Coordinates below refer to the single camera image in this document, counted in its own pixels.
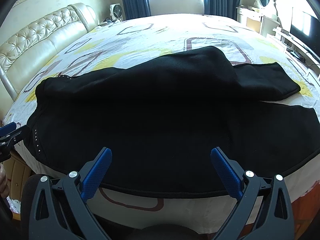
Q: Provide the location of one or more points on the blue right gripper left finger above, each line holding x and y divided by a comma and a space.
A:
93, 172

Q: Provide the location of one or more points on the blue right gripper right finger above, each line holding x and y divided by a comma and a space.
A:
227, 172

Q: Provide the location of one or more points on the black pants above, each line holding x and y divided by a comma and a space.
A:
162, 118

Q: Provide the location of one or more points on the person's left hand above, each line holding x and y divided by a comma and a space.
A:
4, 188

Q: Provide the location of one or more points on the cream tufted leather headboard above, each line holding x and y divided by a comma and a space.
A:
26, 52

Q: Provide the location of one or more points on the patterned white bed sheet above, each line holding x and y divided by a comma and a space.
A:
132, 42

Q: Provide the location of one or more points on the white tv shelf unit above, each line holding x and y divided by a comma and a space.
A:
293, 44

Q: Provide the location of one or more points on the white vanity dresser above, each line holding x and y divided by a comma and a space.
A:
257, 21

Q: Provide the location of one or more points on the black flat television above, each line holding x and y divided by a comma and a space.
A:
306, 28

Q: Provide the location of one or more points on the white box fan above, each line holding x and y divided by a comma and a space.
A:
116, 12

